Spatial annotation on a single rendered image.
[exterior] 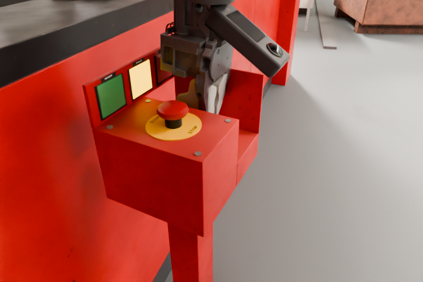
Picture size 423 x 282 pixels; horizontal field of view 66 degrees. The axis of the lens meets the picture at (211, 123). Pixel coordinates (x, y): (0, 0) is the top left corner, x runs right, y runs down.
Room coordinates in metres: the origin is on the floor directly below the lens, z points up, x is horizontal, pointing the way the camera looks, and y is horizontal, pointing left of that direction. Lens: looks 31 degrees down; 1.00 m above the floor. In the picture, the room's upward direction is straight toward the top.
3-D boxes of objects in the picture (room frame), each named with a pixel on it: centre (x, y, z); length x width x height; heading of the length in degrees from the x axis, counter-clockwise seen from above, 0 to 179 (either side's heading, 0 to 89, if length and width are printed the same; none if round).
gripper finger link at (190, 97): (0.44, 0.03, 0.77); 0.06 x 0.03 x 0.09; 63
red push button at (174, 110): (0.36, 0.05, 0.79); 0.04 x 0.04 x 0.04
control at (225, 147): (0.41, 0.04, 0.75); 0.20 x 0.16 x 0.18; 153
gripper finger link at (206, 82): (0.42, 0.01, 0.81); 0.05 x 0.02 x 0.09; 153
